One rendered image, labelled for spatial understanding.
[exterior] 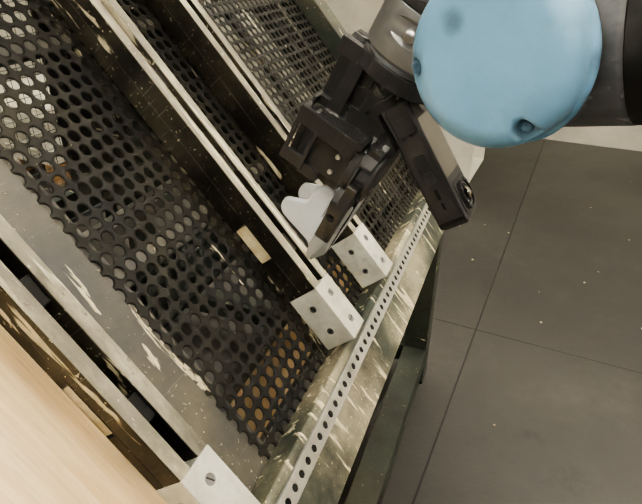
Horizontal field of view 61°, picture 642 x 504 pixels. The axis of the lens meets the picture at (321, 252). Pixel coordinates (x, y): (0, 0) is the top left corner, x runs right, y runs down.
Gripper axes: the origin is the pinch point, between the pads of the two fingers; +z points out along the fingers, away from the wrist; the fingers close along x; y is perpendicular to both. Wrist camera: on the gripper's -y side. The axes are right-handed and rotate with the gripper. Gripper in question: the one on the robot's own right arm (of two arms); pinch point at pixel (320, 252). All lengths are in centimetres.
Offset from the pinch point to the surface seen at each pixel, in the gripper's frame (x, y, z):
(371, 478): -62, -41, 106
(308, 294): -32.9, 2.0, 35.7
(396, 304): -57, -14, 44
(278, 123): -58, 30, 24
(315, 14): -123, 57, 22
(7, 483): 23.1, 12.1, 31.3
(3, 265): 11.1, 28.0, 19.4
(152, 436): 10.4, 4.1, 29.4
